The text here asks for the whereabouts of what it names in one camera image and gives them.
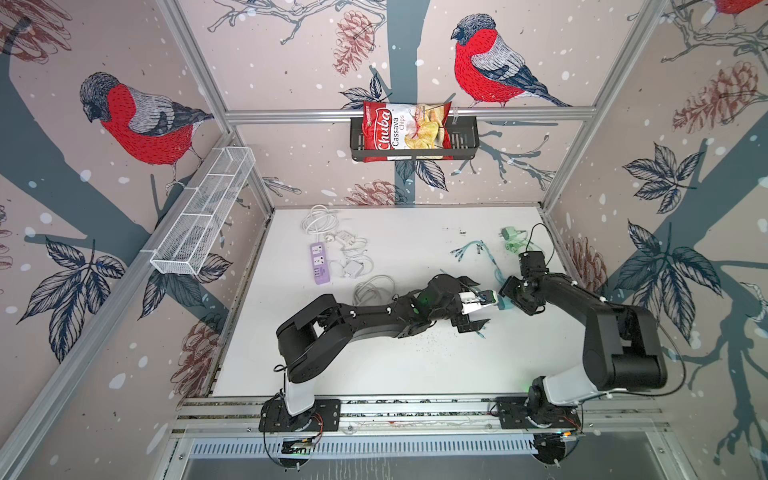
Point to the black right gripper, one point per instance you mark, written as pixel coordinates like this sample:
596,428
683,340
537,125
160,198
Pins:
506,290

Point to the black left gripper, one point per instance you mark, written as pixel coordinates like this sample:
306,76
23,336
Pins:
466,325

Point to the white blue power strip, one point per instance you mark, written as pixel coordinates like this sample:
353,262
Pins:
381,287

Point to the teal charger with cable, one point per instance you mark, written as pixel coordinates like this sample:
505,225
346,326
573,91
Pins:
493,306

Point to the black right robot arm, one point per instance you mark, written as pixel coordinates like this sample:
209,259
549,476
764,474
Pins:
621,351

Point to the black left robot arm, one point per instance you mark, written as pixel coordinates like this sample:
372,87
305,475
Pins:
311,339

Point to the purple power strip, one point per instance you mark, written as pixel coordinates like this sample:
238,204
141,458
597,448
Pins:
320,267

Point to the red cassava chips bag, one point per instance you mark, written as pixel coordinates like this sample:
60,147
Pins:
390,127

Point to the light green charger with cable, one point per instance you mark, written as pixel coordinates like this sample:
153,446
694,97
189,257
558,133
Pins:
515,240

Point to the white charger adapter with cable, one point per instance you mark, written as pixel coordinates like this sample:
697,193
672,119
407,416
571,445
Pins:
356,262

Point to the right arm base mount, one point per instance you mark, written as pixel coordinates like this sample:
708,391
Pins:
518,413

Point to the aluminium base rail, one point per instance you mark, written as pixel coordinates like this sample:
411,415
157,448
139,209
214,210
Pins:
425,414

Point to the black wire wall basket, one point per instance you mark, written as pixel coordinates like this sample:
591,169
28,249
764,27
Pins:
458,139

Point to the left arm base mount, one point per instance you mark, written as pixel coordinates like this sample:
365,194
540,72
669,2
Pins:
323,416

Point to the white mesh wall shelf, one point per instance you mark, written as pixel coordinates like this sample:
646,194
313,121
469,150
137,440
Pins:
189,241

